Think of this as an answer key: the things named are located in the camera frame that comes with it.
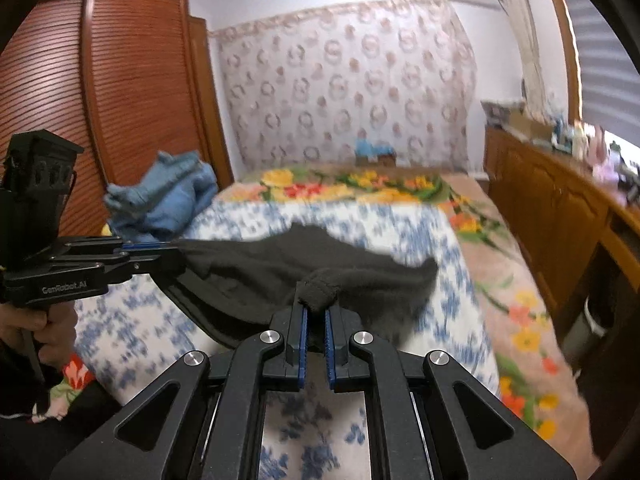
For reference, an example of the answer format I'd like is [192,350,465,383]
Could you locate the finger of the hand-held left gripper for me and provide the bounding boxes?
[57,235,185,257]
[95,252,187,282]

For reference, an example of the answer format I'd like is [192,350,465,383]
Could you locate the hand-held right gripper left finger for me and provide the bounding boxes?
[50,306,308,480]

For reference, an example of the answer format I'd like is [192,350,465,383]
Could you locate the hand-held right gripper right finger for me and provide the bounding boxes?
[324,306,577,480]

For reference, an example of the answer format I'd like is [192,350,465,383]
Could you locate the black pants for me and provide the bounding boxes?
[155,223,440,353]

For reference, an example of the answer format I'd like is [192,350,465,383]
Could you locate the person's left forearm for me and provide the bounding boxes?
[0,345,101,480]

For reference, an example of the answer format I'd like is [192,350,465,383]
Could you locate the person's left hand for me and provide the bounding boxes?
[0,302,79,368]

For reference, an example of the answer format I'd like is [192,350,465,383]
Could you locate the pile of blue jeans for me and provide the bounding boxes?
[103,150,219,243]

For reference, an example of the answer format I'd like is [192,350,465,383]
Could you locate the blue floral white bedsheet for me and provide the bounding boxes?
[75,200,501,480]

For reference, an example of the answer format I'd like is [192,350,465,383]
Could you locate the wooden louvered wardrobe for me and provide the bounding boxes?
[0,0,236,241]

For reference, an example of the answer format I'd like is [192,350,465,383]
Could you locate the orange flower patterned blanket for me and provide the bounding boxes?
[32,162,598,461]

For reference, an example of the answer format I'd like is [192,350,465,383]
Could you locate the small cardboard box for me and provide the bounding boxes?
[355,152,399,167]

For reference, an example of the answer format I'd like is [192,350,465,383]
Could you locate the light blue cloth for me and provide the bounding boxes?
[354,137,394,159]

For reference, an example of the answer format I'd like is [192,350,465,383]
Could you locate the white waste bin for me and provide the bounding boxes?
[560,295,614,361]

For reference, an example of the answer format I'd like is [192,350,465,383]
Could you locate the wooden sideboard cabinet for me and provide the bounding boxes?
[482,125,640,361]

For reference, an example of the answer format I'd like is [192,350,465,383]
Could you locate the flat cardboard box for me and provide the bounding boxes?
[507,110,556,143]

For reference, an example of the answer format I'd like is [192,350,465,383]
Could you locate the pink bottle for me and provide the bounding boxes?
[592,127,622,172]

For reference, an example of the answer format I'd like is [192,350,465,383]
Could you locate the beige window curtain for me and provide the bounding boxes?
[492,0,551,116]

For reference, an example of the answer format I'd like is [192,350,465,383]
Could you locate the grey striped window blind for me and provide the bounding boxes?
[562,0,640,141]

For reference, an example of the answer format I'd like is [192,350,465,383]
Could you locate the ring patterned lace curtain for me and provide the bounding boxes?
[209,0,478,173]

